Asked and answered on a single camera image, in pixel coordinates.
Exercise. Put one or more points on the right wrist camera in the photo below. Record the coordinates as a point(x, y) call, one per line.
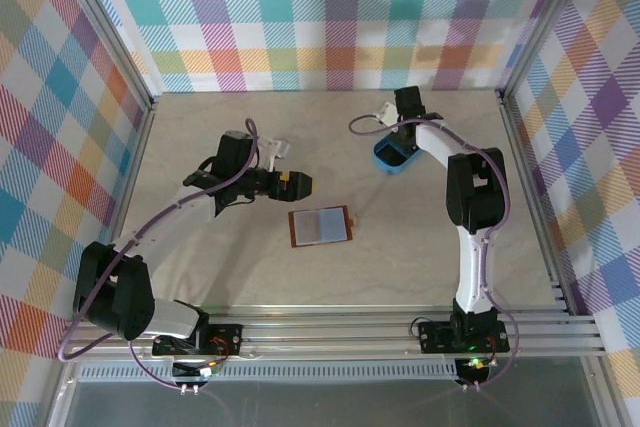
point(387, 111)

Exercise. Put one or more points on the aluminium corner post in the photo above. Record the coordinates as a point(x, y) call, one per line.
point(107, 22)
point(544, 22)

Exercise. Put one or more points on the grey metal sheet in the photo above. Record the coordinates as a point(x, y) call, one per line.
point(325, 407)

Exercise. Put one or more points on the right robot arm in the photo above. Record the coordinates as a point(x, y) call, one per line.
point(475, 187)

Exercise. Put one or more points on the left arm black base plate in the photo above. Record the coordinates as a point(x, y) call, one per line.
point(230, 339)

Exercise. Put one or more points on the brown leather card holder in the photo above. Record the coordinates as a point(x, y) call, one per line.
point(320, 227)

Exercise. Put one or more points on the aluminium side rail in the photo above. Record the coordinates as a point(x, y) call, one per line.
point(128, 197)
point(531, 197)

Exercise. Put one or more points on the small controller board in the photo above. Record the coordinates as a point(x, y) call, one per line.
point(210, 371)
point(472, 363)

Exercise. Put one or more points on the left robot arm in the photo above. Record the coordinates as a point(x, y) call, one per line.
point(115, 297)

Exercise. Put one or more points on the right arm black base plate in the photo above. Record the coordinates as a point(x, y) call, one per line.
point(435, 339)

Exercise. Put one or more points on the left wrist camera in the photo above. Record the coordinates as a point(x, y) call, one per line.
point(275, 147)

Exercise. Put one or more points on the blue plastic tray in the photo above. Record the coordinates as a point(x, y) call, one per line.
point(390, 168)

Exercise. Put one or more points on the wide aluminium frame rail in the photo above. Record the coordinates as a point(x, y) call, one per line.
point(325, 334)

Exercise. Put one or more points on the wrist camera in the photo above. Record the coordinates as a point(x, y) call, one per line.
point(275, 147)
point(387, 111)

